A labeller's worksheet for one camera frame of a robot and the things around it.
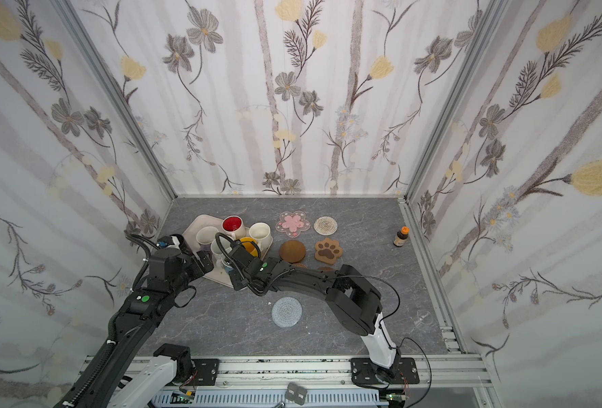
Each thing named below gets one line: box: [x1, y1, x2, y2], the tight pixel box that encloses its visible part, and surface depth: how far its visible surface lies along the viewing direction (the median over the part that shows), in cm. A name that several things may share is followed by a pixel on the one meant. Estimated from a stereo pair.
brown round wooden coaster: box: [278, 239, 307, 264], surface depth 103 cm
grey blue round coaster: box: [271, 296, 303, 329], surface depth 88 cm
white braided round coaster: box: [312, 215, 339, 237], surface depth 113 cm
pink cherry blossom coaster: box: [275, 210, 312, 239], surface depth 113 cm
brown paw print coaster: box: [314, 238, 343, 266], surface depth 104 cm
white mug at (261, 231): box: [248, 221, 272, 252], surface depth 100 cm
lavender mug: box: [195, 226, 220, 253], surface depth 100 cm
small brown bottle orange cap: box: [392, 226, 411, 248], surface depth 101 cm
